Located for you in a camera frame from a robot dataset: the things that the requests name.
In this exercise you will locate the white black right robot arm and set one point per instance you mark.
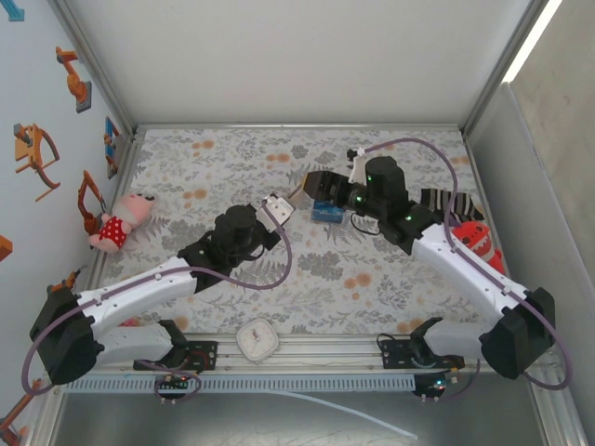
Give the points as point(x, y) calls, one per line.
point(465, 269)

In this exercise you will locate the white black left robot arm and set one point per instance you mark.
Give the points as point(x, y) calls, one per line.
point(139, 288)

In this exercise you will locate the blue VIP card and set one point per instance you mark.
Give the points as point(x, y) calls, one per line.
point(327, 213)

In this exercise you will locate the blue card box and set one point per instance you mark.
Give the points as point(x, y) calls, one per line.
point(327, 222)

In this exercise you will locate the black white striped sock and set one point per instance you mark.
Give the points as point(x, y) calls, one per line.
point(434, 200)

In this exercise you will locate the floral patterned table mat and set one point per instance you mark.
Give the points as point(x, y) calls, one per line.
point(232, 162)

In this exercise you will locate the red plush monster toy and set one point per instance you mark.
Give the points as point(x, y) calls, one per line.
point(474, 237)

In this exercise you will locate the white square clock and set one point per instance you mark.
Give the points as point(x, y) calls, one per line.
point(258, 341)

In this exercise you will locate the pink plush doll red dress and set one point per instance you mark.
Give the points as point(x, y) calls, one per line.
point(116, 230)

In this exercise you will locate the small circuit board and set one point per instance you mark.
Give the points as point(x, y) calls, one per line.
point(174, 383)
point(434, 384)

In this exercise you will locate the white light strip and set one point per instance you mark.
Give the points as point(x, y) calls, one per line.
point(534, 37)

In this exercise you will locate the thin white tube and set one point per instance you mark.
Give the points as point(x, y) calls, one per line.
point(395, 428)

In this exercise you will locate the aluminium frame rail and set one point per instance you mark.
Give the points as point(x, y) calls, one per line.
point(136, 148)
point(478, 162)
point(325, 353)
point(297, 126)

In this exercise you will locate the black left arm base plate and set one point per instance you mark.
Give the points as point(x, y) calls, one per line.
point(204, 355)

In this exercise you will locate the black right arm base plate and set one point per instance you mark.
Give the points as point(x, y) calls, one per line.
point(395, 353)

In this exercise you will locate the aluminium frame post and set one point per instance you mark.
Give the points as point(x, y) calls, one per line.
point(506, 60)
point(93, 60)

